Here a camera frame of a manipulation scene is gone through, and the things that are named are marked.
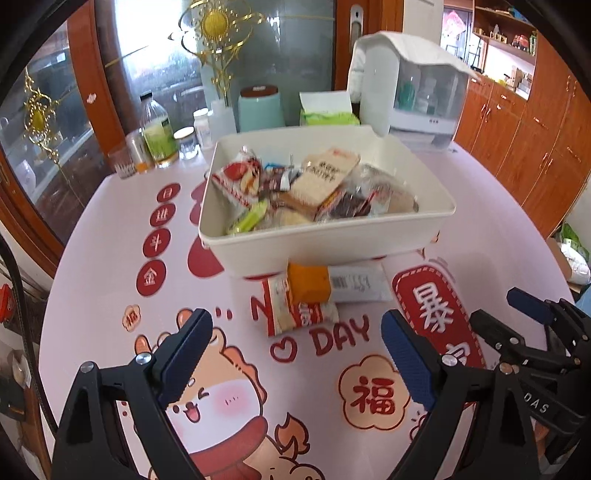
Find wooden glass-door cabinet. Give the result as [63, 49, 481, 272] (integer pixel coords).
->
[0, 0, 206, 247]

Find glass cup with orange drink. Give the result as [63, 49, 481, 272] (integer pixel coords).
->
[125, 128, 153, 174]

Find white plastic bag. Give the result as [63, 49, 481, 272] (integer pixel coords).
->
[556, 223, 591, 285]

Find orange wooden cupboards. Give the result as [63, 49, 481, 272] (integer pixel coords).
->
[454, 0, 591, 237]

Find orange and white snack packet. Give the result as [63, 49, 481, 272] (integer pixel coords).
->
[287, 261, 389, 304]

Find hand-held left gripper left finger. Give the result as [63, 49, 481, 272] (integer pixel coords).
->
[52, 308, 214, 480]

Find white countertop cup cabinet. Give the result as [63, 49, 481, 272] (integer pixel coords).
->
[346, 31, 481, 152]

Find green tissue pack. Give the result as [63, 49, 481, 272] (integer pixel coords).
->
[298, 90, 361, 127]

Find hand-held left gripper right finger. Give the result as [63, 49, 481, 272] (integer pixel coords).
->
[381, 309, 542, 480]

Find gold sun ornament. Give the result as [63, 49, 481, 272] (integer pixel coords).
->
[168, 0, 265, 108]

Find white plastic bin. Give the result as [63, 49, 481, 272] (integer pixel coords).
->
[198, 124, 457, 278]

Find small glass jar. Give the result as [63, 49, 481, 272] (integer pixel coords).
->
[174, 126, 201, 160]

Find silver door handle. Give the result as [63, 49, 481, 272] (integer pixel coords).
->
[349, 4, 366, 43]

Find red-edged rice cracker packet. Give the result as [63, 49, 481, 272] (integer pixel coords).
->
[262, 272, 339, 337]

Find pile of snack packets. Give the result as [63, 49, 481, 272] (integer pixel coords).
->
[210, 145, 420, 236]

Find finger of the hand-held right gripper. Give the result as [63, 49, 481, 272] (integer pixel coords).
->
[506, 287, 591, 357]
[469, 309, 570, 368]

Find small white pill bottle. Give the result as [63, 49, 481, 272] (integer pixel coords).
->
[192, 108, 214, 150]

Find green-label bottle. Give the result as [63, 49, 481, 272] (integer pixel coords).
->
[139, 92, 180, 168]

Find teal canister with brown lid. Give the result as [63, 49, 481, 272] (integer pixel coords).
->
[237, 85, 286, 135]

